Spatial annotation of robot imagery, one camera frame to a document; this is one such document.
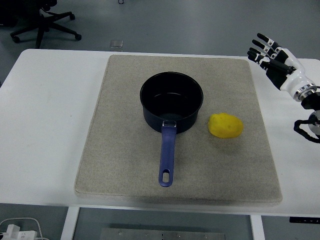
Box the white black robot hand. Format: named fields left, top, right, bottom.
left=247, top=32, right=314, bottom=102

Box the white table leg frame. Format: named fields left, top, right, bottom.
left=60, top=206, right=266, bottom=240

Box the black office chair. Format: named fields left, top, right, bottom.
left=0, top=0, right=83, bottom=49

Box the blue pot with handle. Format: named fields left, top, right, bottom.
left=139, top=71, right=204, bottom=188

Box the black table control panel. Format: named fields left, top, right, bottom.
left=289, top=216, right=320, bottom=224

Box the beige rectangular mat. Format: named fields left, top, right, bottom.
left=74, top=54, right=284, bottom=207

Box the white power strip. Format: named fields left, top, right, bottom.
left=0, top=224, right=38, bottom=240

